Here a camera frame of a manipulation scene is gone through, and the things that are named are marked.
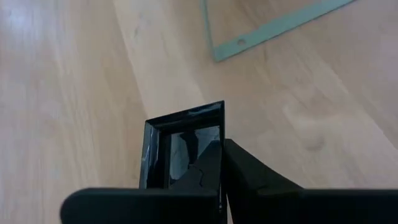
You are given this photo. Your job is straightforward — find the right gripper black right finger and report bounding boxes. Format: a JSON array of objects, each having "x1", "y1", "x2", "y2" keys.
[{"x1": 224, "y1": 138, "x2": 398, "y2": 224}]

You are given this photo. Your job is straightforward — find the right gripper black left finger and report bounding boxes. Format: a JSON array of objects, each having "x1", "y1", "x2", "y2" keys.
[{"x1": 60, "y1": 139, "x2": 224, "y2": 224}]

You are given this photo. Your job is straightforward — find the black square mini plate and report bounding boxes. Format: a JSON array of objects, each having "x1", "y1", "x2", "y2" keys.
[{"x1": 138, "y1": 100, "x2": 226, "y2": 190}]

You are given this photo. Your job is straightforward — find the pale green perforated shelf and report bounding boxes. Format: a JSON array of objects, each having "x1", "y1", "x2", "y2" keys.
[{"x1": 201, "y1": 0, "x2": 357, "y2": 63}]

